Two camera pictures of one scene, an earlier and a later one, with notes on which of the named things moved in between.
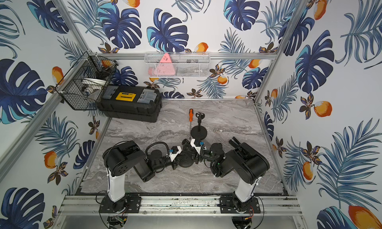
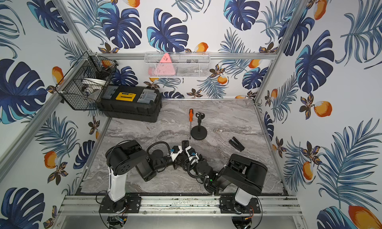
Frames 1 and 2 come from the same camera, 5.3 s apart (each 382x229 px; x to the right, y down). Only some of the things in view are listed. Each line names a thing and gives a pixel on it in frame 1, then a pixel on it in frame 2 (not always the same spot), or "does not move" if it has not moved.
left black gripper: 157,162 does not move
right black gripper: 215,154 -> 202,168
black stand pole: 200,116 does not move
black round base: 198,135 does not move
